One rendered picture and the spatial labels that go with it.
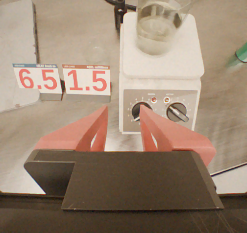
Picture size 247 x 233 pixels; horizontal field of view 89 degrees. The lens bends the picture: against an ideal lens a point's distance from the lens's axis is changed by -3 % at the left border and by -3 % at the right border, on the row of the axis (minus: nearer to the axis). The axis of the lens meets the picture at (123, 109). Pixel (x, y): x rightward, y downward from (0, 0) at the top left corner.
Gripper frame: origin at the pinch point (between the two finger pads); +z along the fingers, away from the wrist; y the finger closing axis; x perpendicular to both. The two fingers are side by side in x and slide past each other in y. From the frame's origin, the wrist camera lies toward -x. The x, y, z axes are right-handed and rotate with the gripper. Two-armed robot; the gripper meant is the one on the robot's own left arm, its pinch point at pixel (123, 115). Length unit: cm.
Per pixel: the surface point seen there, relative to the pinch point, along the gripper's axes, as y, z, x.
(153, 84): -4.6, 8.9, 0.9
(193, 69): -10.0, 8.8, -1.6
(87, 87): 7.1, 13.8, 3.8
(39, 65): 16.0, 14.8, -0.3
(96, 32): 6.6, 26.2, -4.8
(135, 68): -1.6, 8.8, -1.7
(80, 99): 8.7, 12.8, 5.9
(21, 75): 20.3, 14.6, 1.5
